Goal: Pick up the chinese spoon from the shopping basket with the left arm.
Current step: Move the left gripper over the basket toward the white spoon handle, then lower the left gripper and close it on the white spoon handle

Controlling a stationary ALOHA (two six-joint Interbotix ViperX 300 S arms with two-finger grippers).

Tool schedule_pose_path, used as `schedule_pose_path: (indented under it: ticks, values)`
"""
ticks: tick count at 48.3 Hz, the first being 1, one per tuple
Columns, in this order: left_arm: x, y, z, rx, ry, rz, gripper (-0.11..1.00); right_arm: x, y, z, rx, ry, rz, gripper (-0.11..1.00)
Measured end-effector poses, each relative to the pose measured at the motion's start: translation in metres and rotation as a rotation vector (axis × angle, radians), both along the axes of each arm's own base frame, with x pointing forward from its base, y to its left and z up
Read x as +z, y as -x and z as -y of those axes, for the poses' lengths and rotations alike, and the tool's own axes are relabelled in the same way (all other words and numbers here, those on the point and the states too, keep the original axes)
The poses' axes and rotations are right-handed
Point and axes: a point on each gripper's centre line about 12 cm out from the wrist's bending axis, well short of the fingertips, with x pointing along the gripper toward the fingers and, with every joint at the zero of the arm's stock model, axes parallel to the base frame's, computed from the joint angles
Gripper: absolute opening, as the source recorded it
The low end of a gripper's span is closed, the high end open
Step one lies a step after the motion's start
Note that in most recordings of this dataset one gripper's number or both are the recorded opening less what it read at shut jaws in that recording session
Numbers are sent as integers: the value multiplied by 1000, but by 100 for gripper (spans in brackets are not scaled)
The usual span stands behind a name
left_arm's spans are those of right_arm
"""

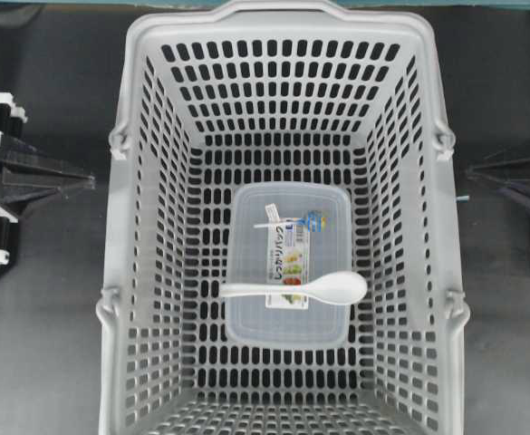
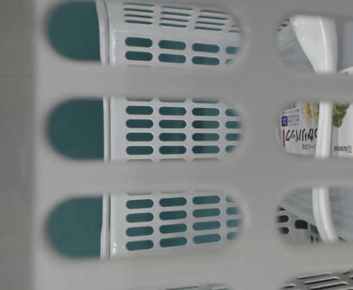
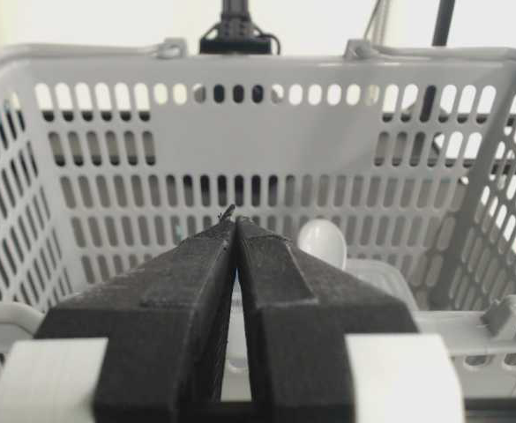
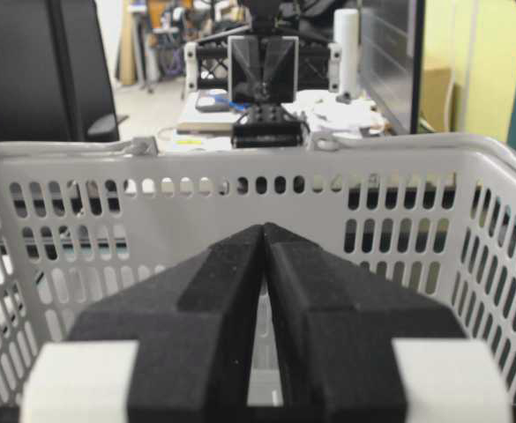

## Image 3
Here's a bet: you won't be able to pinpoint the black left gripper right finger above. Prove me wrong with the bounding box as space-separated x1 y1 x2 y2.
235 215 465 423

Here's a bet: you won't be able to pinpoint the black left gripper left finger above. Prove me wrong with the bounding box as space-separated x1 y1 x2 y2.
0 214 236 423

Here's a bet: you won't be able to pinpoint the grey plastic shopping basket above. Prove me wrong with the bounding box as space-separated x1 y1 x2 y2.
0 38 516 404

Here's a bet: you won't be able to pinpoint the black stand behind basket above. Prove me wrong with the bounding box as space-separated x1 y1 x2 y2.
199 0 281 55

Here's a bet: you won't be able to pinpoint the dark vertical pole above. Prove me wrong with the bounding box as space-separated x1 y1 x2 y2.
421 0 456 122

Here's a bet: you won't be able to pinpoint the white cables behind basket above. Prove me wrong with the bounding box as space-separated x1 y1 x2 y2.
363 0 389 43

